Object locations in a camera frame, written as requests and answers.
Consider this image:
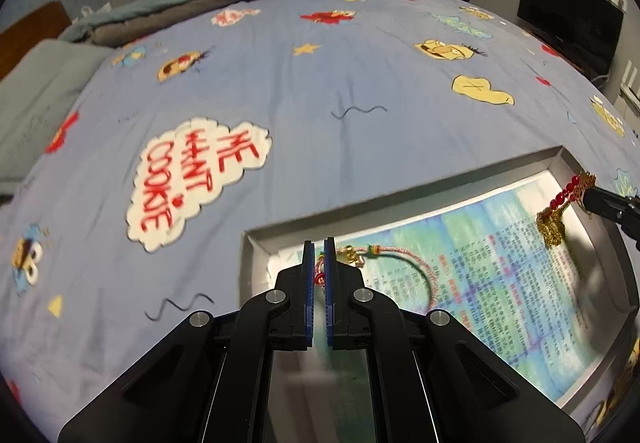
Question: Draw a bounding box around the red bead gold chain bracelet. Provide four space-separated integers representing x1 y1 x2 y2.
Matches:
534 172 598 250

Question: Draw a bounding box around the pink braided cord bracelet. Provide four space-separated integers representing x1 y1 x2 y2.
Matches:
312 245 442 314

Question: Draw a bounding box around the grey cardboard box tray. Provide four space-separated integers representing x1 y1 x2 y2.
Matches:
240 147 639 418

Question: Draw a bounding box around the blue-green printed paper sheet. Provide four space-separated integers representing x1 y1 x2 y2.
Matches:
267 171 601 401

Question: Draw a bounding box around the white wifi router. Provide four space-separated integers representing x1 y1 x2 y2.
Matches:
620 60 640 111

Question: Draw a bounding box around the black monitor screen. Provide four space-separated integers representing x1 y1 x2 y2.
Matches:
516 0 624 78

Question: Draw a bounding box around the blue cartoon print bedsheet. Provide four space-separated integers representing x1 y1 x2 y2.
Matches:
1 0 639 437

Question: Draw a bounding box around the grey-green pillow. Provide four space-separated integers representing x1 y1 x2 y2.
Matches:
0 40 112 196

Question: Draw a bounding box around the wooden headboard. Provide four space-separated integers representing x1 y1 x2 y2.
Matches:
0 1 72 79

